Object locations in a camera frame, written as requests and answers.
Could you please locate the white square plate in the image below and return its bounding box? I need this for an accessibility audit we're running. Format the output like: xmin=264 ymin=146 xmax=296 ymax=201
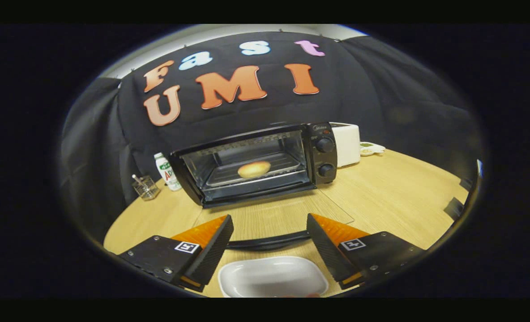
xmin=218 ymin=256 xmax=329 ymax=298

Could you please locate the small white snack dish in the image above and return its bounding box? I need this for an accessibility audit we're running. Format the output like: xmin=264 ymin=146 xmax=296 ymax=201
xmin=360 ymin=142 xmax=386 ymax=157

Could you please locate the dark chair back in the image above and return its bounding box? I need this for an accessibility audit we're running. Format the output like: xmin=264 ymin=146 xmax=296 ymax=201
xmin=443 ymin=197 xmax=465 ymax=220

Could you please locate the clear utensil holder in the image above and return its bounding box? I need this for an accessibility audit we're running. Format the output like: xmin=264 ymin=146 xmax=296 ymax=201
xmin=132 ymin=174 xmax=161 ymax=200

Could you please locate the black toaster oven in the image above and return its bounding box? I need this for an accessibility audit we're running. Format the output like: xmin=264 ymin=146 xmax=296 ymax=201
xmin=169 ymin=122 xmax=355 ymax=251

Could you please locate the white bottle green label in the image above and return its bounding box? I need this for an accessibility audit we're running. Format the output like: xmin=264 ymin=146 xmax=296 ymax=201
xmin=154 ymin=153 xmax=182 ymax=191

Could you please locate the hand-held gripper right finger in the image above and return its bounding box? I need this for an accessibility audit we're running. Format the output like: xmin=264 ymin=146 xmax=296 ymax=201
xmin=307 ymin=213 xmax=427 ymax=290

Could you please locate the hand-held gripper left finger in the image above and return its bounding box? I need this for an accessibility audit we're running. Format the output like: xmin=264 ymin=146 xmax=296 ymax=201
xmin=118 ymin=215 xmax=234 ymax=292

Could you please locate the sugared doughnut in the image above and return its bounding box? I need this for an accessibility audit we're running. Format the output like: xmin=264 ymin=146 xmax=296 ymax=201
xmin=237 ymin=161 xmax=272 ymax=179

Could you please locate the white bread toaster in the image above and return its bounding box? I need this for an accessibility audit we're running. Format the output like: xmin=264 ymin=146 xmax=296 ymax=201
xmin=330 ymin=122 xmax=361 ymax=168

